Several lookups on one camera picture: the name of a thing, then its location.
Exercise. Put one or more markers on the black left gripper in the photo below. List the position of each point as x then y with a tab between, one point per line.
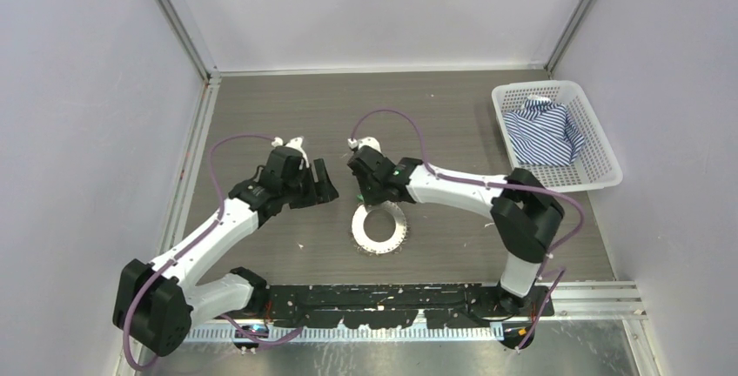
319	191

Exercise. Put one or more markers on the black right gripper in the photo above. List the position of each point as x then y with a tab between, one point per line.
367	197

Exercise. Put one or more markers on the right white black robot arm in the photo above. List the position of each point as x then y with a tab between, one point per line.
525	213

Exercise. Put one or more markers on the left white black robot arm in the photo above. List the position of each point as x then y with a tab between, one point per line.
160	301

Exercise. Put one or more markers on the blue striped shirt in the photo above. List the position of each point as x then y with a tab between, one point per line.
544	133

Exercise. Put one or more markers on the white plastic basket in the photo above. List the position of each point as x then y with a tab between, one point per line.
595	168

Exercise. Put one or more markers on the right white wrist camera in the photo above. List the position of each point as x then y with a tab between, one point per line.
356	144

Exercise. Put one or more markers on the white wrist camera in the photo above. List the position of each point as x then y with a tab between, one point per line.
356	144
296	144

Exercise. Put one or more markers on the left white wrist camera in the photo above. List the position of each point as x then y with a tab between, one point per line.
296	144

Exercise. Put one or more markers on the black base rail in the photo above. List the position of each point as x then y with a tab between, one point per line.
379	306

